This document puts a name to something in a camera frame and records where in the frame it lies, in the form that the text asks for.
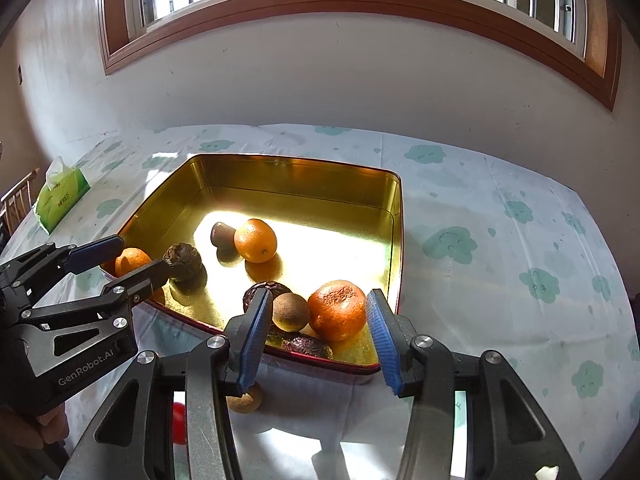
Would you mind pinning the dark wall fixture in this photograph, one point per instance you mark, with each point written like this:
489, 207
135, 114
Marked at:
20, 74

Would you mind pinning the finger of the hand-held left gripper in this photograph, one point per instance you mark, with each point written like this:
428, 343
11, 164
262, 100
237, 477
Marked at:
145, 277
95, 252

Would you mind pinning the red and gold tin box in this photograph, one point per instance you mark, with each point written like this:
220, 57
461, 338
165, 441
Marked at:
300, 195

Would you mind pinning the red tomato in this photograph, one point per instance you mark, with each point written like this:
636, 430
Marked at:
179, 422

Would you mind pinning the brown longan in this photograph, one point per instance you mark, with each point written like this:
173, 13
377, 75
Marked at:
291, 312
247, 402

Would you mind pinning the wrinkled orange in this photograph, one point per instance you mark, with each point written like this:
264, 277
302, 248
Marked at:
336, 312

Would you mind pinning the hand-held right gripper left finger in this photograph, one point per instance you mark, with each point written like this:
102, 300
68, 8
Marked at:
252, 345

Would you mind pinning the wooden chair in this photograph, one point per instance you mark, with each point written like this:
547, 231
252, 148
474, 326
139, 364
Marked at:
17, 200

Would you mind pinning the person's left hand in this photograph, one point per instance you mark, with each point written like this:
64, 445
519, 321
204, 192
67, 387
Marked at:
30, 430

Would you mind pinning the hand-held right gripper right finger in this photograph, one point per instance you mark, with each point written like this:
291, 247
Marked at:
382, 345

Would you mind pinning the smooth orange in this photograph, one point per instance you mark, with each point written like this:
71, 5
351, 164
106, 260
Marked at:
131, 260

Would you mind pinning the green tissue pack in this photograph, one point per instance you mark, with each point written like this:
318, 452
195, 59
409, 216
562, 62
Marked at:
60, 200

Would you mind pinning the large dark water chestnut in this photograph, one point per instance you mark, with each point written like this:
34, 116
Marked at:
186, 262

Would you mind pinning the orange with stem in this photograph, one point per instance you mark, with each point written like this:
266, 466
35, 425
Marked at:
255, 240

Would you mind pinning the dark brown chestnut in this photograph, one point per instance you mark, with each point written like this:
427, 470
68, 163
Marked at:
221, 234

